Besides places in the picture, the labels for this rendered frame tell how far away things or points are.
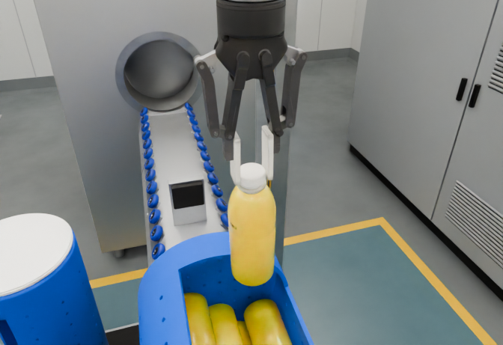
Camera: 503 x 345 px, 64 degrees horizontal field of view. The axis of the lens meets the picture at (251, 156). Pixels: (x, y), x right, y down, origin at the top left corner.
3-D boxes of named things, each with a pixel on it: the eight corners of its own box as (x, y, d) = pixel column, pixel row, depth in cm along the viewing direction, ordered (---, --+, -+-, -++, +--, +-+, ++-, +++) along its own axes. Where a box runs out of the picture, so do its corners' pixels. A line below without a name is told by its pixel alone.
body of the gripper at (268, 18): (277, -14, 47) (275, 63, 52) (205, -10, 45) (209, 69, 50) (301, -2, 40) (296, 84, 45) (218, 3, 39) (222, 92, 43)
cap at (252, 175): (252, 170, 58) (252, 159, 57) (271, 182, 55) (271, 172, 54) (231, 181, 56) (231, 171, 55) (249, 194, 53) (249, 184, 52)
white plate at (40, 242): (4, 206, 111) (6, 209, 111) (-89, 283, 88) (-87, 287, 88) (93, 221, 105) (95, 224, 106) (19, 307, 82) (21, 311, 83)
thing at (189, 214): (205, 215, 124) (202, 173, 116) (207, 224, 121) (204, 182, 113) (173, 221, 122) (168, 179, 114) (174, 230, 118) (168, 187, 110)
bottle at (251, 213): (254, 246, 70) (254, 160, 60) (282, 270, 66) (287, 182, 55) (222, 268, 66) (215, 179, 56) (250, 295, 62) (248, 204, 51)
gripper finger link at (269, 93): (249, 45, 47) (260, 41, 48) (266, 124, 54) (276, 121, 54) (258, 55, 44) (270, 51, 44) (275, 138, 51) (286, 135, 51)
